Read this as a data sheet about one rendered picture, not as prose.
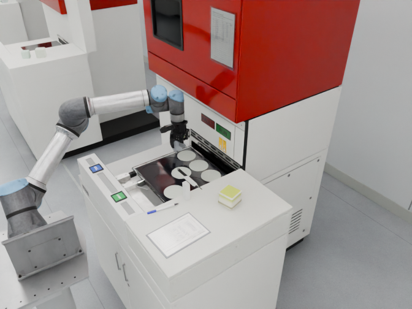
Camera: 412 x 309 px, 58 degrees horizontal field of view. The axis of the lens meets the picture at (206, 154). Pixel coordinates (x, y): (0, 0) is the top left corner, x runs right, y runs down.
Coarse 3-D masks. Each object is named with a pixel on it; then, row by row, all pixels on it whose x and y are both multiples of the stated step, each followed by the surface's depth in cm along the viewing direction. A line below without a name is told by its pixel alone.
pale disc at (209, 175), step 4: (204, 172) 189; (208, 172) 189; (212, 172) 189; (216, 172) 189; (204, 176) 186; (208, 176) 186; (212, 176) 186; (216, 176) 186; (220, 176) 186; (208, 180) 184; (212, 180) 184
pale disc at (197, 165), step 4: (196, 160) 198; (200, 160) 198; (192, 164) 195; (196, 164) 195; (200, 164) 195; (204, 164) 195; (192, 168) 192; (196, 168) 192; (200, 168) 192; (204, 168) 192
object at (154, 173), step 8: (160, 160) 198; (168, 160) 198; (176, 160) 198; (192, 160) 198; (136, 168) 192; (144, 168) 192; (152, 168) 192; (160, 168) 192; (168, 168) 192; (208, 168) 192; (216, 168) 192; (144, 176) 186; (152, 176) 186; (160, 176) 187; (168, 176) 187; (192, 176) 186; (200, 176) 186; (152, 184) 181; (160, 184) 181; (168, 184) 181; (176, 184) 181; (200, 184) 181; (160, 192) 176; (168, 200) 171
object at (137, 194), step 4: (128, 180) 187; (136, 188) 182; (128, 192) 179; (132, 192) 179; (136, 192) 179; (140, 192) 179; (132, 196) 177; (136, 196) 177; (140, 196) 177; (144, 196) 177; (136, 200) 174; (140, 200) 174; (144, 200) 174; (148, 200) 174; (140, 204) 172; (144, 204) 172; (148, 204) 172; (152, 204) 172; (144, 208) 170; (148, 208) 170
